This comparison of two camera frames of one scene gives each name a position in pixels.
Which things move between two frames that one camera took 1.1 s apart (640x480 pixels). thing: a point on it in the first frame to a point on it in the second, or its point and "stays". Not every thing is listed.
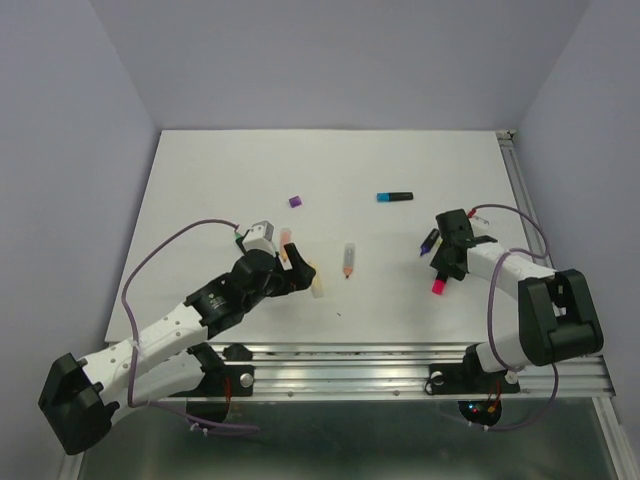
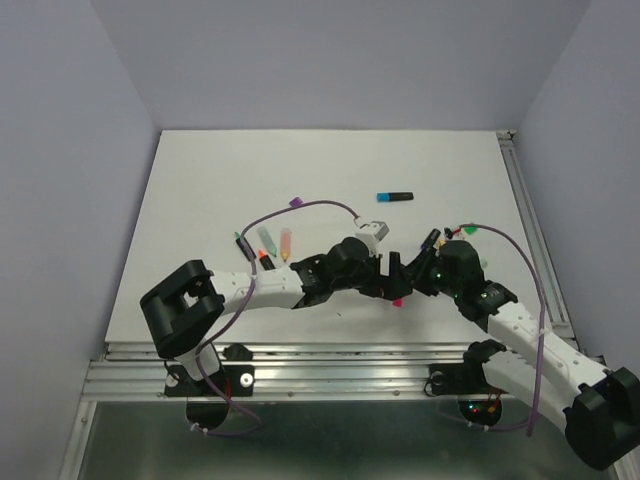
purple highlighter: [428, 242] stays
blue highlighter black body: [394, 196] stays
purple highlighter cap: [295, 201] stays
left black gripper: [296, 279] to [390, 286]
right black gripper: [439, 262] to [418, 268]
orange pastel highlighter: [285, 238] stays
